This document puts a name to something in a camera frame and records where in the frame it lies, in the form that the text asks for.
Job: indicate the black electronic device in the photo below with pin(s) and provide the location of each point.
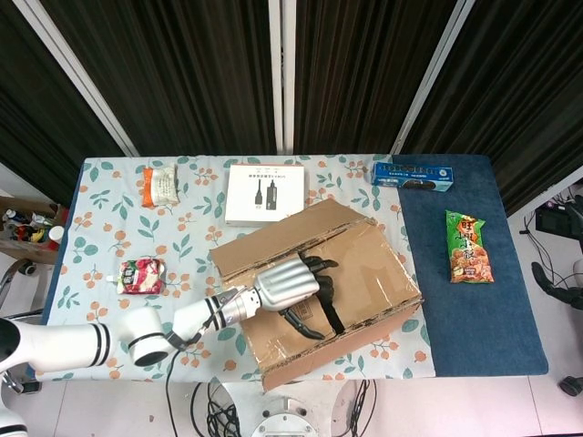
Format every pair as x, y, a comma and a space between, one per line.
549, 220

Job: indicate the green snack bag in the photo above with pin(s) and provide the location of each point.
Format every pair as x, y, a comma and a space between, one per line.
469, 248

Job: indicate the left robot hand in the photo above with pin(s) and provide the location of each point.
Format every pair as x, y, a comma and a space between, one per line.
289, 284

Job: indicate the grey round robot base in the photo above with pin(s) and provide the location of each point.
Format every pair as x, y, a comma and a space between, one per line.
284, 421

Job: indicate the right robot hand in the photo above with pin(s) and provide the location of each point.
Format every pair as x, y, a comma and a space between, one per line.
569, 293

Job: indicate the brown cardboard shipping box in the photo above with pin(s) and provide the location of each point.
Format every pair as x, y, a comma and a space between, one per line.
364, 268

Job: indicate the white partition frame post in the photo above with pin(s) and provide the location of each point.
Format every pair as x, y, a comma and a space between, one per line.
77, 77
281, 77
437, 77

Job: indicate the floral leaf print tablecloth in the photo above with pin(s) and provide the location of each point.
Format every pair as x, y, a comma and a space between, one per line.
182, 246

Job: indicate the dark blue table mat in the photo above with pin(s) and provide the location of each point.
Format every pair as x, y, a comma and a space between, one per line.
492, 328

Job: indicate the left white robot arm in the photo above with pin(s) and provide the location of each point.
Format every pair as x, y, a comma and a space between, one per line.
64, 346

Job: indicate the dark pleated curtain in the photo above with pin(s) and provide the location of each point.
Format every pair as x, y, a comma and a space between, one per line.
196, 77

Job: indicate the blue cookie box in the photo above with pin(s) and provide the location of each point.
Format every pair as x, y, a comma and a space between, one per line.
412, 176

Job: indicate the orange white snack packet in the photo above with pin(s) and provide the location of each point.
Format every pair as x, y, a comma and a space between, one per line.
159, 186

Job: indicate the red pink drink pouch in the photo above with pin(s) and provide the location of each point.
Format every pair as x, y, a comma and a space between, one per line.
141, 277

